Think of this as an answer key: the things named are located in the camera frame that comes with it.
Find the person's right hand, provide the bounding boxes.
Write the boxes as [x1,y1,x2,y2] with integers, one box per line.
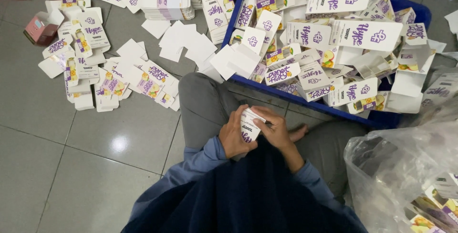
[250,106,298,154]

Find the person's left hand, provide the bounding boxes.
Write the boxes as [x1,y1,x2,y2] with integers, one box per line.
[219,105,259,159]

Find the small white purple carton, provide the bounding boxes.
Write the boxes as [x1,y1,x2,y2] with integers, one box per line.
[239,108,267,144]

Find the person's bare foot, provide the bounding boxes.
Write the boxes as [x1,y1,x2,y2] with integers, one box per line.
[288,124,309,143]

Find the person's grey trousers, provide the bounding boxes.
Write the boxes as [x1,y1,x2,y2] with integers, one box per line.
[178,72,369,205]

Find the person's dark blue top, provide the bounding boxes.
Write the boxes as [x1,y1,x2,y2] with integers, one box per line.
[121,134,369,233]

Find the blue crate of folded cartons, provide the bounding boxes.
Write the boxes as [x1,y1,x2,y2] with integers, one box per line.
[209,0,447,130]

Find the clear plastic bag of cartons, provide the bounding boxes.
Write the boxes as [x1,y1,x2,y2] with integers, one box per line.
[343,96,458,233]

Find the heap of flat cartons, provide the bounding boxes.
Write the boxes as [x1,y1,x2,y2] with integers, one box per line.
[37,0,215,112]

